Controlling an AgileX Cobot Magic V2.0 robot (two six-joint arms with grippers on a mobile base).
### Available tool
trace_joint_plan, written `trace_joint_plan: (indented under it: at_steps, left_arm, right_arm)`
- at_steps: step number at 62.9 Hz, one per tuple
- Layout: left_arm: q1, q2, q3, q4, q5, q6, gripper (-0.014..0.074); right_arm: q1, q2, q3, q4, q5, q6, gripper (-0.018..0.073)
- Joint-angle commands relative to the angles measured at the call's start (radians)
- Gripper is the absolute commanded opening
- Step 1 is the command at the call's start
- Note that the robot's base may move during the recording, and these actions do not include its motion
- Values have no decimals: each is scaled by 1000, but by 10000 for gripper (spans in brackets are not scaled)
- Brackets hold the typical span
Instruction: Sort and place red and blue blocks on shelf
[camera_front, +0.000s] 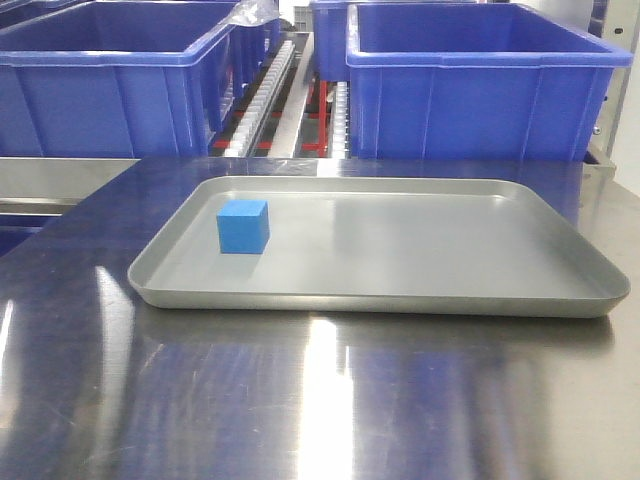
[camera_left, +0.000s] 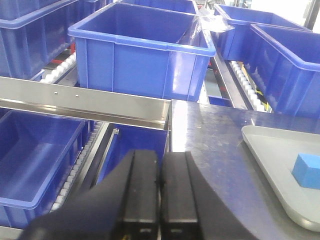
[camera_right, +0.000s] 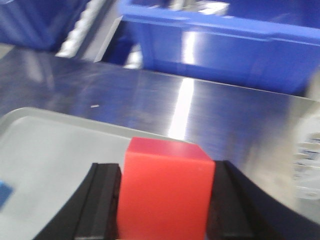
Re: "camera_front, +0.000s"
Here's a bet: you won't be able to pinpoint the blue foam cube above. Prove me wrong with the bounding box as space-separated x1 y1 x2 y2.
216 199 270 255

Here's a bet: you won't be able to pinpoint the blue bin lower shelf left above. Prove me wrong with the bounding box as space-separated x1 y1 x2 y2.
0 214 58 256

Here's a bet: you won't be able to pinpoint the white roller track right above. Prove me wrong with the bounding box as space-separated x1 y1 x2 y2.
331 82 350 159

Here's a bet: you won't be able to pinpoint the white roller track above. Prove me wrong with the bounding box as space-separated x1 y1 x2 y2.
223 40 296 158
331 82 350 159

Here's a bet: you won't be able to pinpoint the white roller track left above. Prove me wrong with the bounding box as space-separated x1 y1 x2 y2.
223 40 296 158

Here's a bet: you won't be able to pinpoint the grey metal tray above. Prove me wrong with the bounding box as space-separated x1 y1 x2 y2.
128 176 630 318

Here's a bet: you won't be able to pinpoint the blue plastic bin right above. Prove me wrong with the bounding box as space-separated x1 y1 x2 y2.
346 2 632 162

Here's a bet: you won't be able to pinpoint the blue bin behind centre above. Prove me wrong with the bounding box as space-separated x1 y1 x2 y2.
231 19 280 99

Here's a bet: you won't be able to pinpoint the blue bin behind right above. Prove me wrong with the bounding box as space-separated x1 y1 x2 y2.
309 0 357 82

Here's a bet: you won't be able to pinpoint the clear plastic bag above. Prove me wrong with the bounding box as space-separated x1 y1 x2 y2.
226 0 280 27

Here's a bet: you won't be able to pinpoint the blue plastic bin centre-left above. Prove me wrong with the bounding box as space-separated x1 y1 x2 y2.
1 1 237 158

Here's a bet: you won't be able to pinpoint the red shelf frame bars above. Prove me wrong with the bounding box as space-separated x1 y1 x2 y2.
209 79 335 157

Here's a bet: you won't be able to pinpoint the steel shelf front rail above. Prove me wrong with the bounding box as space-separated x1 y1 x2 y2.
1 157 136 216

